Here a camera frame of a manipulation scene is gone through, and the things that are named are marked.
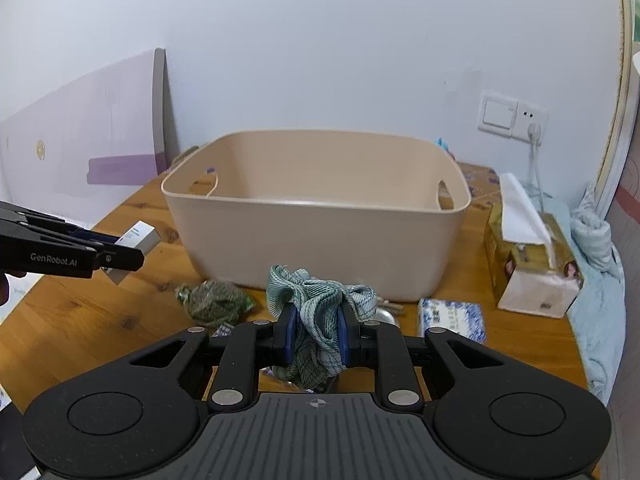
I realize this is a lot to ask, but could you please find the white wall switch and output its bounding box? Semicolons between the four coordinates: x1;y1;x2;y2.
477;90;520;139

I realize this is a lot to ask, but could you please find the green white checked cloth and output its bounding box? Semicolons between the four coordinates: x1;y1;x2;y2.
265;264;379;392

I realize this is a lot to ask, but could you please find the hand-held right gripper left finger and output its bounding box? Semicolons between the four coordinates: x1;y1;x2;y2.
127;305;299;411

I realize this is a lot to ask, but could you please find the purple floral mat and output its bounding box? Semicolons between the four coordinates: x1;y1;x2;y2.
456;160;502;207

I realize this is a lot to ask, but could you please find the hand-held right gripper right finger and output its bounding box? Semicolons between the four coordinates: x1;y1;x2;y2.
336;305;506;410

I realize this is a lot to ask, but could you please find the purple white board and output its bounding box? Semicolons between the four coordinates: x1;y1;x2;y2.
0;48;182;231

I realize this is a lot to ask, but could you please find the small white carton box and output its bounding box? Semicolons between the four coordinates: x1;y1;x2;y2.
102;221;161;286

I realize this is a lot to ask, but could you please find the blue white tissue packet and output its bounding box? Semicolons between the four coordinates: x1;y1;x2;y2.
417;297;487;344

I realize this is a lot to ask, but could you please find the white wall socket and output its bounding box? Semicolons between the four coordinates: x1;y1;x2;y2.
512;101;550;144

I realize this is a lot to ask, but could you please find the cream mirror frame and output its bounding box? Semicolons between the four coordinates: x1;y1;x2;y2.
594;0;640;222

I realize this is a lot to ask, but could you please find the light blue towel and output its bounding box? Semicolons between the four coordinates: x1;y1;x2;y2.
539;184;627;407

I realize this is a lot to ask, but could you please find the beaded metal hair clip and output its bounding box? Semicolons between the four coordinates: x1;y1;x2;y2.
374;296;404;329

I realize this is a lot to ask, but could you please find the white plug with cable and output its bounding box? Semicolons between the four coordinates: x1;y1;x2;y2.
525;122;550;207

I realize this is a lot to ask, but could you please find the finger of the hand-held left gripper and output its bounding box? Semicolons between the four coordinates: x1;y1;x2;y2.
0;201;125;248
92;246;146;273

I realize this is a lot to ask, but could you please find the gold tissue box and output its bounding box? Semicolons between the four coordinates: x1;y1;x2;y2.
482;172;585;320

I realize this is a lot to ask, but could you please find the beige plastic basin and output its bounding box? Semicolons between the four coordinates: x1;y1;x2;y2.
160;129;472;304

